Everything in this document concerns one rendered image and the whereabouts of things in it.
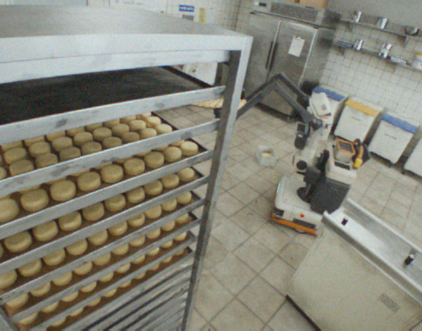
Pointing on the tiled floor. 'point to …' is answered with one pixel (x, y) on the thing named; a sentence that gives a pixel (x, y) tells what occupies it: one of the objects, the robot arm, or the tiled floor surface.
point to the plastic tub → (266, 156)
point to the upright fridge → (257, 75)
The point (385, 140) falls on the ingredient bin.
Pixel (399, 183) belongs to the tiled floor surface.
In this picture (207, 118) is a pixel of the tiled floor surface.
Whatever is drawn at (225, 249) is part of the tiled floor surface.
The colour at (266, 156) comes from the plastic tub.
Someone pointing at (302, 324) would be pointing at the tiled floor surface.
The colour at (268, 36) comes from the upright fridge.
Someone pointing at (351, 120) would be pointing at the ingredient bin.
